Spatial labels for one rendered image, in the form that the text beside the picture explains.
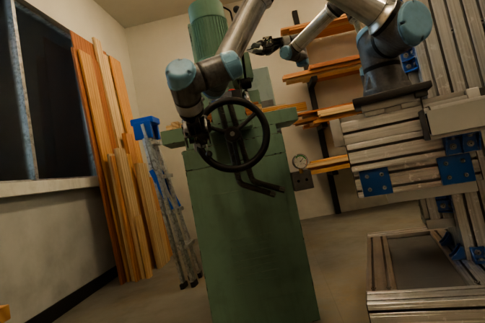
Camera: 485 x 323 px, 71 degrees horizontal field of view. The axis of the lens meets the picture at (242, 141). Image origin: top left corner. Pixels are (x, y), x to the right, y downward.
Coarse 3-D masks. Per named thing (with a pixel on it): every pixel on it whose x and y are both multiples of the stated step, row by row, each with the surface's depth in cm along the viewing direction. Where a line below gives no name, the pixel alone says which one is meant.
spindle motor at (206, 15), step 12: (204, 0) 160; (216, 0) 162; (192, 12) 162; (204, 12) 159; (216, 12) 160; (192, 24) 164; (204, 24) 159; (216, 24) 160; (204, 36) 159; (216, 36) 159; (204, 48) 159; (216, 48) 158
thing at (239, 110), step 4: (224, 108) 138; (236, 108) 138; (240, 108) 138; (244, 108) 138; (212, 112) 137; (216, 112) 137; (224, 112) 137; (228, 112) 137; (236, 112) 138; (240, 112) 138; (244, 112) 138; (212, 116) 137; (216, 116) 137; (228, 116) 137; (240, 116) 138; (244, 116) 138; (212, 120) 137; (216, 120) 137; (220, 120) 137; (228, 120) 137; (216, 124) 137
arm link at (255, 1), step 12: (252, 0) 102; (264, 0) 104; (240, 12) 102; (252, 12) 102; (240, 24) 101; (252, 24) 102; (228, 36) 100; (240, 36) 100; (228, 48) 99; (240, 48) 100; (216, 96) 101
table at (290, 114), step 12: (288, 108) 148; (240, 120) 137; (252, 120) 138; (276, 120) 148; (288, 120) 148; (168, 132) 145; (180, 132) 145; (216, 132) 137; (168, 144) 146; (180, 144) 155
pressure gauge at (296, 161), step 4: (296, 156) 140; (300, 156) 140; (304, 156) 140; (292, 160) 141; (296, 160) 140; (300, 160) 140; (304, 160) 140; (296, 164) 140; (300, 164) 140; (304, 164) 140; (300, 168) 139; (300, 172) 142
